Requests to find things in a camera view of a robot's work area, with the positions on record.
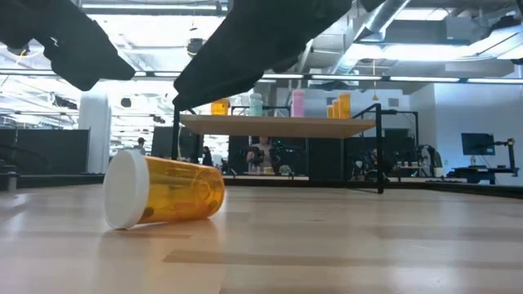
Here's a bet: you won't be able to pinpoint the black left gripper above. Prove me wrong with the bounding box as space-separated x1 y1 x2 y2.
359 0 387 13

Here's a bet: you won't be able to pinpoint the green pill bottle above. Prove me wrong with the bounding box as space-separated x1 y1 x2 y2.
248 92 264 118

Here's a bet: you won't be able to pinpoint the large orange pill bottle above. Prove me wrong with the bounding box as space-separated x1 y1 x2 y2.
210 98 231 117
102 149 226 231

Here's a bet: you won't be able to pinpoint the pink pill bottle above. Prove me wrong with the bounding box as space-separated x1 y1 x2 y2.
290 89 306 118

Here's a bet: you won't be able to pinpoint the wooden shelf black metal legs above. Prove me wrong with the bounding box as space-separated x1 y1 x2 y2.
171 102 386 195

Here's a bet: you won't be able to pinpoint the LED strip light bar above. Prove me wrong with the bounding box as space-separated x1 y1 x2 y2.
0 69 523 85

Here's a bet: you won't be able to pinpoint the white building column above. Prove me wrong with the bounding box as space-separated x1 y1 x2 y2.
78 90 112 175

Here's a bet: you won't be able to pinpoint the black partition panel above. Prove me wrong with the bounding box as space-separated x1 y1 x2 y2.
0 127 92 176

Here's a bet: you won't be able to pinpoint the black computer monitor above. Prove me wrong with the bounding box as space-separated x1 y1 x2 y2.
461 132 496 157

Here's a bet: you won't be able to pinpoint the dark background desk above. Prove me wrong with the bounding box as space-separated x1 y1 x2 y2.
445 165 521 185

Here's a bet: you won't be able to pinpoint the yellow hanging cord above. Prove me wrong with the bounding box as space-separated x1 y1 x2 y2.
370 59 379 102

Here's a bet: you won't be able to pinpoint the black aluminium rig frame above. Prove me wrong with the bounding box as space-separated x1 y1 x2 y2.
16 173 523 199

